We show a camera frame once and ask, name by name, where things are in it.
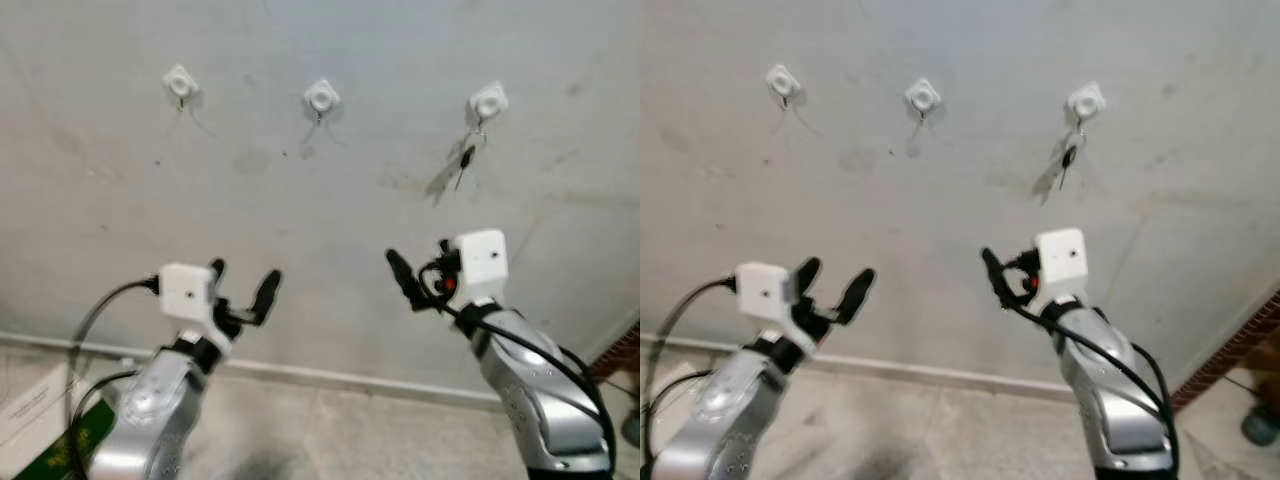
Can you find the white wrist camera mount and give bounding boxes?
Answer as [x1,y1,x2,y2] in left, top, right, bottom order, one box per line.
[158,263,233,356]
[1033,228,1089,301]
[452,229,509,306]
[735,261,816,353]

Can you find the pale cardboard box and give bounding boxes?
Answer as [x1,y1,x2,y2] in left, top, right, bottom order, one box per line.
[0,355,111,476]

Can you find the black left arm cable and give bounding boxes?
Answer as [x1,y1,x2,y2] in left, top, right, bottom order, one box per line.
[66,370,141,480]
[65,277,161,441]
[660,277,739,401]
[641,370,706,480]

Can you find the white baseboard strip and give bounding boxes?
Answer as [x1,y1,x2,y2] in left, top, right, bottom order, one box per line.
[640,335,1176,403]
[0,330,601,406]

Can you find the white square wall hook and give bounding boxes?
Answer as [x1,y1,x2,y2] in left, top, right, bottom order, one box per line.
[1065,81,1107,126]
[303,79,341,123]
[765,63,804,109]
[467,82,509,126]
[904,78,943,121]
[163,65,202,111]

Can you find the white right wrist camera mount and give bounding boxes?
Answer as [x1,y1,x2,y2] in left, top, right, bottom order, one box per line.
[1033,228,1089,301]
[452,229,509,306]

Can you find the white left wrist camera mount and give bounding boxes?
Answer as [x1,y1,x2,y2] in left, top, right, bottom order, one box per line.
[735,261,816,353]
[158,263,233,356]

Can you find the green printed package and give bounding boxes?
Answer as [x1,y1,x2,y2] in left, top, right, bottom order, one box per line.
[12,398,117,480]

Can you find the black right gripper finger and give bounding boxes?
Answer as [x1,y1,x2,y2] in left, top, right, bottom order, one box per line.
[979,245,1022,310]
[385,247,432,314]

